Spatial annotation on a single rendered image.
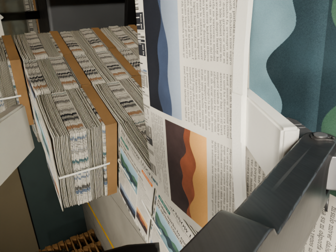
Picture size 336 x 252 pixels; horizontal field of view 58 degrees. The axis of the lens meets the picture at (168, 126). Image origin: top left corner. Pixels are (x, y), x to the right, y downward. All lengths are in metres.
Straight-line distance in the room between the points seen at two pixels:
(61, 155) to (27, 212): 7.65
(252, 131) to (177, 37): 0.12
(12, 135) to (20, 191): 8.26
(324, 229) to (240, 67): 0.09
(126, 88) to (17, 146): 1.14
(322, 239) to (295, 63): 0.09
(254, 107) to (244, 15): 0.05
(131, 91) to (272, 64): 1.13
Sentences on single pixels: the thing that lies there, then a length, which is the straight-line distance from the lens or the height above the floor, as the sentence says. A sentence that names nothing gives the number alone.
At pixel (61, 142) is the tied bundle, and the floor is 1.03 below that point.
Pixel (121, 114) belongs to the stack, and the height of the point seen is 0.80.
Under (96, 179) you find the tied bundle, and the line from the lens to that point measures 1.25.
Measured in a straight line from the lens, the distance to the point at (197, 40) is 0.23.
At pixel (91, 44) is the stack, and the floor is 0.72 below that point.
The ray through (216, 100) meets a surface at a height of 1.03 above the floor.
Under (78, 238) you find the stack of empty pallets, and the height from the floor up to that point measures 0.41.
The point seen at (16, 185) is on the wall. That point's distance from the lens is 8.37.
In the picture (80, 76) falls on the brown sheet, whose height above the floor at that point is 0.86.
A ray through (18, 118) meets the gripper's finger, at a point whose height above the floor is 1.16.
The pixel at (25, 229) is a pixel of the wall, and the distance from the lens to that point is 9.00.
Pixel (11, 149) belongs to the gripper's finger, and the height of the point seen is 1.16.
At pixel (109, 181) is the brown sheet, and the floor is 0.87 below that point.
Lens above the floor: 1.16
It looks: 26 degrees down
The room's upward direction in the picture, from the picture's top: 104 degrees counter-clockwise
